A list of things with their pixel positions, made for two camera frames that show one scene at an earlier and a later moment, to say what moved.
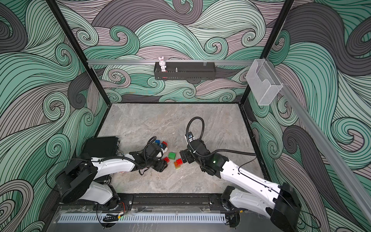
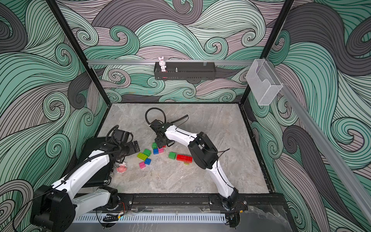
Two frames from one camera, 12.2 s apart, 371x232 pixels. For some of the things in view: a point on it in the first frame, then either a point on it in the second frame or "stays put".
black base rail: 156,202 stays put
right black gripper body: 190,156 to 160,142
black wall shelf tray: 186,71 stays put
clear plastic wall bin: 264,82 stays put
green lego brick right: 172,155 stays put
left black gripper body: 158,166 to 129,149
